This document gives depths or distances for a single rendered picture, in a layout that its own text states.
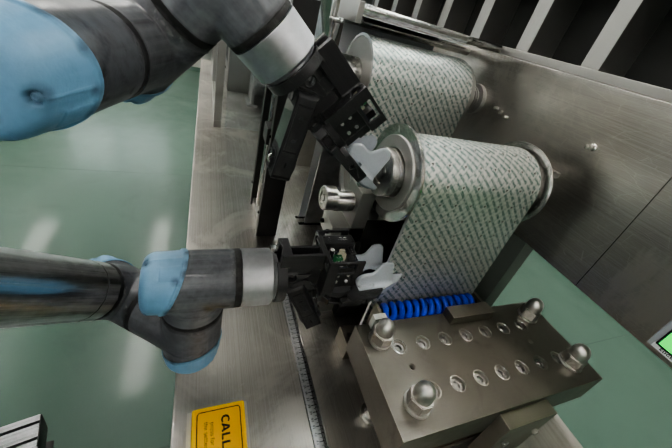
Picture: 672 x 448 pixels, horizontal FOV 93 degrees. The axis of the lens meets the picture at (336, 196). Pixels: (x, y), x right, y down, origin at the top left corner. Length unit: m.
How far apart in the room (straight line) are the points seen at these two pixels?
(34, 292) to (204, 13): 0.31
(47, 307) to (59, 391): 1.28
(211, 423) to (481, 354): 0.41
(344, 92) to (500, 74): 0.50
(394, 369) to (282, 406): 0.19
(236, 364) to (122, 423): 1.01
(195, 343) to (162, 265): 0.12
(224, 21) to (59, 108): 0.16
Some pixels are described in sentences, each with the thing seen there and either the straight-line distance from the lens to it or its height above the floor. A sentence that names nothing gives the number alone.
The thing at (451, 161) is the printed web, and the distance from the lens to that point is 0.48.
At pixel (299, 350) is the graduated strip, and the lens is 0.65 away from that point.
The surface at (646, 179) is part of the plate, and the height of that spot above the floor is 1.34.
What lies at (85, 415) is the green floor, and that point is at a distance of 1.65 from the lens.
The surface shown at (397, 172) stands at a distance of 0.45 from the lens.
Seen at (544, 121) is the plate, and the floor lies 1.35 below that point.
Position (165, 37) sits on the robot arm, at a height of 1.38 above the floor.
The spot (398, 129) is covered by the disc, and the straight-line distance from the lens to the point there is 0.48.
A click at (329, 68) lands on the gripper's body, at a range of 0.37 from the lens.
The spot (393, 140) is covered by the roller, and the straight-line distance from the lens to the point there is 0.49.
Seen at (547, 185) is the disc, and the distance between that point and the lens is 0.62.
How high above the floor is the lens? 1.44
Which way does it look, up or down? 30 degrees down
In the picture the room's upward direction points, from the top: 16 degrees clockwise
